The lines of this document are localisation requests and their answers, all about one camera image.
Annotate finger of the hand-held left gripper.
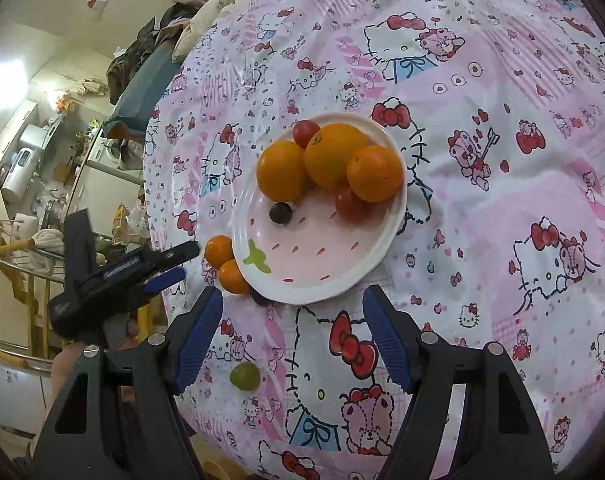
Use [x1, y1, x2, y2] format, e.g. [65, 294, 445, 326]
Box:
[143, 267, 187, 297]
[147, 241, 201, 273]

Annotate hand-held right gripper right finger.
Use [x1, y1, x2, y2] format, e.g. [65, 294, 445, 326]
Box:
[362, 285, 555, 480]

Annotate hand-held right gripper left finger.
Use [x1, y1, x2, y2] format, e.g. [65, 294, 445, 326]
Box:
[32, 287, 226, 480]

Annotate small tangerine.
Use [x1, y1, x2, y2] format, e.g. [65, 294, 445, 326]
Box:
[218, 259, 252, 295]
[204, 235, 234, 269]

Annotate green tomato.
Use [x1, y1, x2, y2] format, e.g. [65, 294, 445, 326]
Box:
[230, 362, 262, 392]

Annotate pink strawberry print plate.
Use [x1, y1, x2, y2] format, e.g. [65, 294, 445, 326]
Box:
[231, 112, 409, 306]

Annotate medium orange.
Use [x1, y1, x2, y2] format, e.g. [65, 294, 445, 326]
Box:
[346, 145, 404, 204]
[256, 140, 309, 204]

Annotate red tomato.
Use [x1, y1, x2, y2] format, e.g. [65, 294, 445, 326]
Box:
[292, 119, 322, 149]
[335, 186, 374, 223]

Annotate large orange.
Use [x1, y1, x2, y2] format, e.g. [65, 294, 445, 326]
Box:
[303, 123, 370, 190]

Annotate person's left forearm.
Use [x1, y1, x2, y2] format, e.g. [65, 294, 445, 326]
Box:
[50, 345, 86, 411]

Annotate white red plastic bag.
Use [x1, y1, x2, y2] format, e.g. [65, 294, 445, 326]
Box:
[115, 200, 150, 241]

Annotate white water heater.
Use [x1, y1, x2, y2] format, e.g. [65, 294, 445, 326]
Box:
[1, 147, 38, 203]

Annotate blue padded bed end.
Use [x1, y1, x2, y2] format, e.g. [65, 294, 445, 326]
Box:
[102, 50, 183, 138]

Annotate range hood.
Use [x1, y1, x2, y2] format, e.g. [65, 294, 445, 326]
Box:
[20, 122, 58, 151]

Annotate pile of dark clothes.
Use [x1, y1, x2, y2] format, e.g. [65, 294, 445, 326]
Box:
[106, 2, 208, 106]

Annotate cream wall cabinets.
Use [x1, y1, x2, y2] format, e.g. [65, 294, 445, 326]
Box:
[0, 100, 38, 148]

